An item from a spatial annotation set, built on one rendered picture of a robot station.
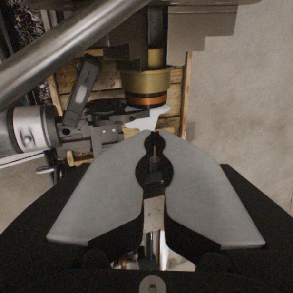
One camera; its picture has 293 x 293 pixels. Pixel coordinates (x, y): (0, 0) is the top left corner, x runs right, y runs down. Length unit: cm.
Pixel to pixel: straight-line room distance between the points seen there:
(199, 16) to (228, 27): 5
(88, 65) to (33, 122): 12
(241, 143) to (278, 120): 42
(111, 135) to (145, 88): 10
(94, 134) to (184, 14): 22
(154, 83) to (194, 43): 9
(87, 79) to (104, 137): 10
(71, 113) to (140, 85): 11
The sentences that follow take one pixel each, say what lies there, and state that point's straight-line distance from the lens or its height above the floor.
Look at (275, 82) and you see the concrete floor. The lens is 218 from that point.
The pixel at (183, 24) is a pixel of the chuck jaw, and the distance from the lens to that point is 36.
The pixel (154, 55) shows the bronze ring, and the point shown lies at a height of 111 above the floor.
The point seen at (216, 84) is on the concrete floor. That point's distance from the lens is 180.
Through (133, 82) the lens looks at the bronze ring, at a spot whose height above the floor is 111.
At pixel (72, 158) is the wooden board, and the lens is 62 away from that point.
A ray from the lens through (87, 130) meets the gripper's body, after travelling 37.
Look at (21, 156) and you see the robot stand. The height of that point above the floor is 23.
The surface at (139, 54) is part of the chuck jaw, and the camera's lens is 31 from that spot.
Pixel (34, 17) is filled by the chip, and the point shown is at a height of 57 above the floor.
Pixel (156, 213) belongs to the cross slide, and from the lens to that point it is 74.
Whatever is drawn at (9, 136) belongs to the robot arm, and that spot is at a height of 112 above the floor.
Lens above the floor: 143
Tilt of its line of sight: 56 degrees down
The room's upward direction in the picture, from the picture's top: 149 degrees clockwise
